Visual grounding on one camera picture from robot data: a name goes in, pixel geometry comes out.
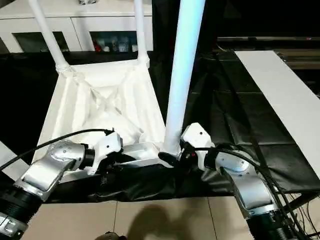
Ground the white plastic table top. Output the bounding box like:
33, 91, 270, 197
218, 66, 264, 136
32, 58, 182, 185

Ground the black work mat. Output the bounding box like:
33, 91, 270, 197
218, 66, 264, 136
0, 51, 320, 204

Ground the white flat board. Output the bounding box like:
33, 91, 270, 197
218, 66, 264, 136
233, 49, 320, 180

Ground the black metal stand leg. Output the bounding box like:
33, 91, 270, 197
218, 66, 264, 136
291, 192, 320, 215

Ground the white cabinet with glass doors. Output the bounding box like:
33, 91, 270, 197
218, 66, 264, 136
0, 0, 154, 53

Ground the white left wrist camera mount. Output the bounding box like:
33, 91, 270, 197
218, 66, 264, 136
86, 131, 124, 176

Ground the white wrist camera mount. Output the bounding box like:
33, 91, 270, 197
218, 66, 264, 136
86, 131, 124, 176
180, 122, 216, 171

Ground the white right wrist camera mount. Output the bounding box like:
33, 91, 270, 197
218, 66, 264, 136
180, 122, 216, 171

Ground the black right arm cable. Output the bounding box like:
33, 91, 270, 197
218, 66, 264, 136
189, 146, 310, 240

